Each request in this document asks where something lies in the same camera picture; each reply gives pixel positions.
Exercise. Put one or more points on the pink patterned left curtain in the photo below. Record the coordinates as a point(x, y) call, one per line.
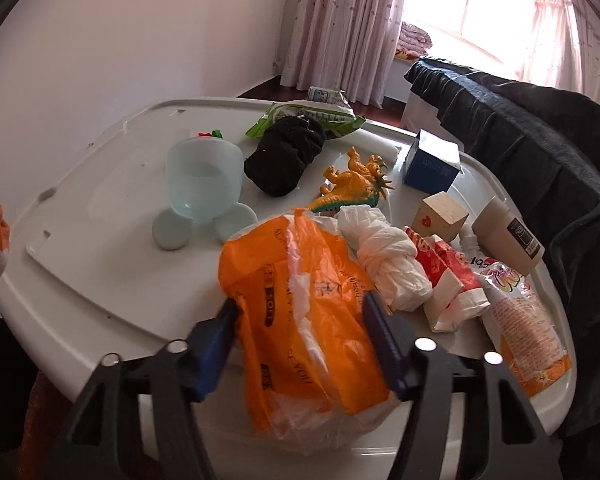
point(346, 45)

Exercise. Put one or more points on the black fuzzy cloth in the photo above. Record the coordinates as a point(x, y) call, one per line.
point(285, 150)

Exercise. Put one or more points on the orange plastic bag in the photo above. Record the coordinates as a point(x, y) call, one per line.
point(312, 379)

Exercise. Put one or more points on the pink patterned right curtain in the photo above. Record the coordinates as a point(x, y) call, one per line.
point(580, 71)

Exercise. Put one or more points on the pink patterned curtain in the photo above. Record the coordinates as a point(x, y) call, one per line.
point(580, 71)
point(346, 45)

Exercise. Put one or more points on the red white paper wrapper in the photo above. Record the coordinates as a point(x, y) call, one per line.
point(456, 295)

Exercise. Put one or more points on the small wooden cube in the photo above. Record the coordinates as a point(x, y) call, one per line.
point(439, 215)

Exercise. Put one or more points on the orange toy dinosaur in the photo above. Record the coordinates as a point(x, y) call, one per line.
point(361, 183)

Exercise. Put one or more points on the white bed frame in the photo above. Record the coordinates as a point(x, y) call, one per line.
point(418, 114)

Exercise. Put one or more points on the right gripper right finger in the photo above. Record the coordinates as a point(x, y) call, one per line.
point(469, 418)

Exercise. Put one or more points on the blue white carton box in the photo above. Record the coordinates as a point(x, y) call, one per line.
point(431, 164)

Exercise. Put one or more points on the beige bottle with black label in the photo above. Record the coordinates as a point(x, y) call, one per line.
point(506, 238)

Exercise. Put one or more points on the small white blue packet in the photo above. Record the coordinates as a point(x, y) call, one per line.
point(329, 96)

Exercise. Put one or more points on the folded pink quilt stack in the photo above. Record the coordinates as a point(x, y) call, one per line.
point(413, 42)

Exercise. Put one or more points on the orange drink pouch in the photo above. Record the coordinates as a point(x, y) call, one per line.
point(517, 322)

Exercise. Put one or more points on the dark blanket on bed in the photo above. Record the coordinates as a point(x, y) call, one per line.
point(543, 144)

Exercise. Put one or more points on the green snack bag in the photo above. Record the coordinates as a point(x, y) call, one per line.
point(336, 120)

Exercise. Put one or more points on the white plastic storage box lid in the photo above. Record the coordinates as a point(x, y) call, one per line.
point(85, 278)

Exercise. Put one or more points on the light blue plastic cup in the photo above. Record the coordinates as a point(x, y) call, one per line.
point(204, 177)

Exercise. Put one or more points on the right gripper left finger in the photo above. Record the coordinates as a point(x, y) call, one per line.
point(128, 407)

